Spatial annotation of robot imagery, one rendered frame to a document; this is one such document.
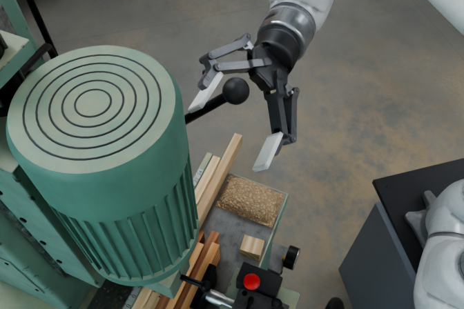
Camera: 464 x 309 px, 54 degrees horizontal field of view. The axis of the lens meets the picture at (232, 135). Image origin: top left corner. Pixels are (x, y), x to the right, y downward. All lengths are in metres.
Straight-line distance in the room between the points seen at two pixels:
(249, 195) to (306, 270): 0.99
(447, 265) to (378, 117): 1.43
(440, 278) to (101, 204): 0.84
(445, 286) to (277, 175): 1.19
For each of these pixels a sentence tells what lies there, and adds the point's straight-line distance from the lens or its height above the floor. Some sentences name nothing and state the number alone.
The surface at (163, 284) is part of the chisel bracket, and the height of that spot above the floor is 1.07.
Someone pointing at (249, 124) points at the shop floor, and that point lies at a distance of 2.32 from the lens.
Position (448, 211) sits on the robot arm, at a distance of 1.26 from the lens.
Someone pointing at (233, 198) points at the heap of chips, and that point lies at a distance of 1.05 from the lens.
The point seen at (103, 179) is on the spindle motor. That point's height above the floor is 1.50.
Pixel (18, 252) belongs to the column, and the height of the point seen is 1.15.
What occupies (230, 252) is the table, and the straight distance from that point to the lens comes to 1.02.
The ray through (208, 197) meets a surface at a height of 0.94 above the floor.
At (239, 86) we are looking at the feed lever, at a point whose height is 1.43.
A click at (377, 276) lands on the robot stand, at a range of 1.63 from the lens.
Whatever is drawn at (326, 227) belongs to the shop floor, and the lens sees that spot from 2.07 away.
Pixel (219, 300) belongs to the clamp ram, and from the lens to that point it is 0.93.
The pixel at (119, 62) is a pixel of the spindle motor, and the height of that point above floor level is 1.50.
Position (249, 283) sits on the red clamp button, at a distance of 0.87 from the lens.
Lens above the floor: 1.86
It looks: 55 degrees down
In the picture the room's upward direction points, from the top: straight up
